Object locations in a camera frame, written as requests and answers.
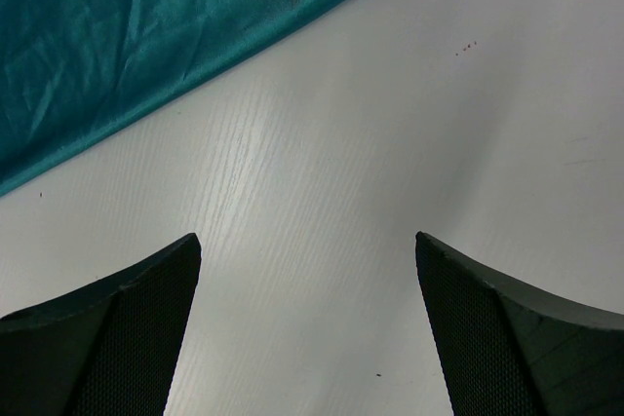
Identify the teal cloth napkin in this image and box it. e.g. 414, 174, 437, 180
1, 0, 344, 193

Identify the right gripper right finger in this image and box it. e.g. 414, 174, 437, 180
415, 232, 623, 415

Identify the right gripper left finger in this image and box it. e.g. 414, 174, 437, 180
1, 234, 201, 415

